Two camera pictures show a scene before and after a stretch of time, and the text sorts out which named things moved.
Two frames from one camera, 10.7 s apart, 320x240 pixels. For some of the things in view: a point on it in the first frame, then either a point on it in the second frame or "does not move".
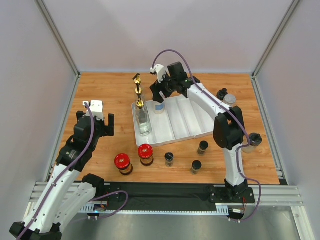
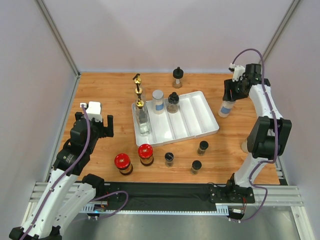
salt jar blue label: (158, 108) does not move
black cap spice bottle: (221, 93) to (173, 103)
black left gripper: (107, 130) does not move
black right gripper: (159, 90) to (230, 89)
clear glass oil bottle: (143, 118) does not move
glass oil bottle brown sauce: (137, 80) does not move
